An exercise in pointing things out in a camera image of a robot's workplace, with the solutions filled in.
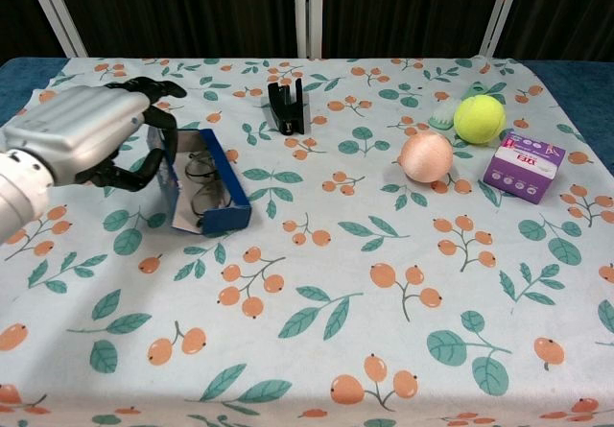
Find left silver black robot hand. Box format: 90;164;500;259
2;76;188;193

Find purple white small carton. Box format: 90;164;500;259
483;131;567;205

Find peach coloured ball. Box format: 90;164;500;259
399;132;455;184

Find thin-framed eyeglasses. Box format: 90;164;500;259
184;152;235;229

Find black pleated curtain panel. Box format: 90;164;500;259
498;0;614;63
321;0;505;59
0;0;68;61
35;0;298;59

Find green white cleaning brush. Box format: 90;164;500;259
428;81;488;131

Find blue cardboard box tray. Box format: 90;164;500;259
143;127;254;236

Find floral fruit print tablecloth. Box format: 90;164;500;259
0;57;614;427

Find yellow tennis ball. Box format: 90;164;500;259
453;94;508;145

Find white partition frame post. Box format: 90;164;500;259
295;0;323;59
479;0;522;59
21;0;90;59

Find black stapler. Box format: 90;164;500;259
267;80;306;135

